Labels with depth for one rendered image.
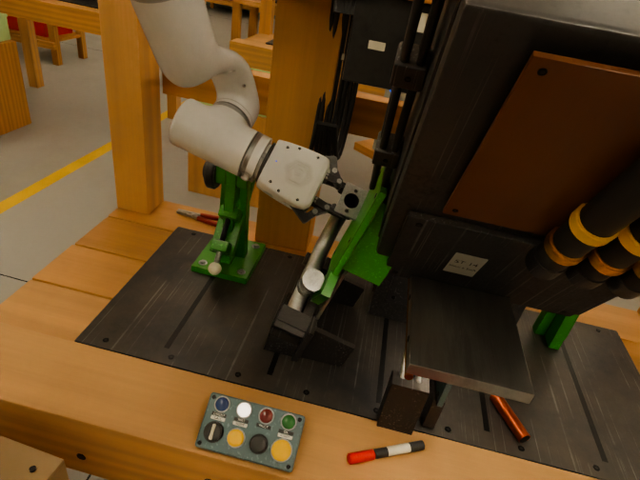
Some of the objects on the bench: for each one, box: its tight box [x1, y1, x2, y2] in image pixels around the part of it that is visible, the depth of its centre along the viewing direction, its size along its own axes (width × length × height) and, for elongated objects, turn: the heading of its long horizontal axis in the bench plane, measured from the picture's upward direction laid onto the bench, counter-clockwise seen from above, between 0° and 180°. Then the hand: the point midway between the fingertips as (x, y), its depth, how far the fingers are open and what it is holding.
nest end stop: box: [271, 319, 306, 339], centre depth 86 cm, size 4×7×6 cm, turn 66°
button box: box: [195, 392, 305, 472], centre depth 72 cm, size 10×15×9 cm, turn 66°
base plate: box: [74, 227, 640, 480], centre depth 96 cm, size 42×110×2 cm, turn 66°
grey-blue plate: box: [422, 379, 452, 430], centre depth 78 cm, size 10×2×14 cm, turn 156°
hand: (345, 202), depth 80 cm, fingers closed on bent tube, 3 cm apart
